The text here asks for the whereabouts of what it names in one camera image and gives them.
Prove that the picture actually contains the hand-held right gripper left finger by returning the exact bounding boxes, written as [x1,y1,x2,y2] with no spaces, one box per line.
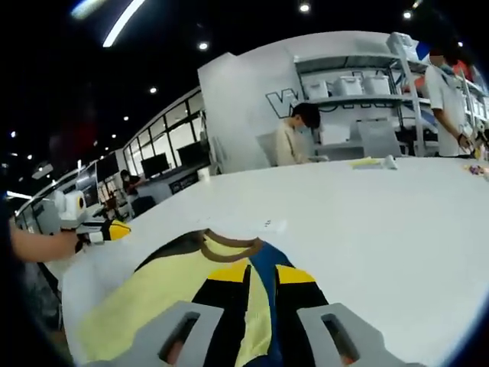
[106,261,252,367]

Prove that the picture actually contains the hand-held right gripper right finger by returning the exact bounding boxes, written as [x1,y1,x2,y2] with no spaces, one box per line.
[273,265,410,367]

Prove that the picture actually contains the yellow garment blue grey sleeves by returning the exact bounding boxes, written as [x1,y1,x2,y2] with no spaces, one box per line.
[76,228,318,367]

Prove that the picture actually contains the person's left hand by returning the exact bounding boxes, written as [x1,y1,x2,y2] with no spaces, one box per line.
[57,231,92,259]

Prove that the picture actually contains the large silver computer monitor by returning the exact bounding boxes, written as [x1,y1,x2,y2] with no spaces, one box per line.
[77,164,99,208]

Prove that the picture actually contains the black office chair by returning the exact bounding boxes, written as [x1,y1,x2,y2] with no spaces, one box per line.
[131,195,156,217]

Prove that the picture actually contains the black computer monitor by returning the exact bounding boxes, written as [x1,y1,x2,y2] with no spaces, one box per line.
[177,145,209,169]
[141,152,169,177]

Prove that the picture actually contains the black framed glass partition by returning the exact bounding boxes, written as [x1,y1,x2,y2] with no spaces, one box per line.
[124,89,206,180]

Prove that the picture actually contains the pale yellow cloth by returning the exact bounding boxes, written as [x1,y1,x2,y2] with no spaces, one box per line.
[348,157,383,169]

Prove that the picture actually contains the long ceiling strip light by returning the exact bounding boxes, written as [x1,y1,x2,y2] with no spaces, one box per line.
[70,0,146,49]

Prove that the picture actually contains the grey chair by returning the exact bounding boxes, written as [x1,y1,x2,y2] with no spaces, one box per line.
[357,120,402,157]

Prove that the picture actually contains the round ceiling spotlights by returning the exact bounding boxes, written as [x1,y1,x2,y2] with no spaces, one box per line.
[9,2,413,161]

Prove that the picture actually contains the grey metal shelf rack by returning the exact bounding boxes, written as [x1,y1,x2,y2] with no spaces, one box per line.
[293,32,489,158]

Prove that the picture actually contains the white storage box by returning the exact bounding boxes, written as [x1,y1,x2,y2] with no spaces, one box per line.
[334,75,363,96]
[305,80,329,99]
[362,74,391,96]

